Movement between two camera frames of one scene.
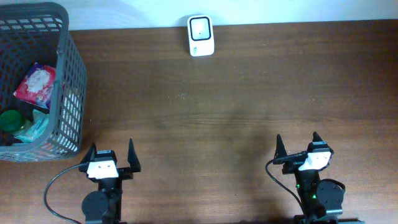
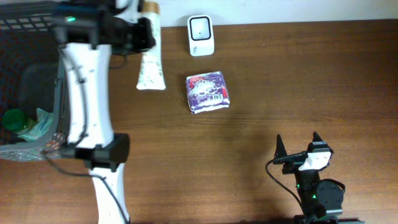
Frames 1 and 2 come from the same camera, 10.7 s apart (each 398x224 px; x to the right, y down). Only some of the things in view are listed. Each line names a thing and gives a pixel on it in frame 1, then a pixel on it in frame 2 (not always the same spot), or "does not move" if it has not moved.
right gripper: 288,168 does not move
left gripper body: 117,182 to 124,39
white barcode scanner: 201,40 does not move
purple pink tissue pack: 37,86 to 207,92
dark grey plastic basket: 38,32 does not move
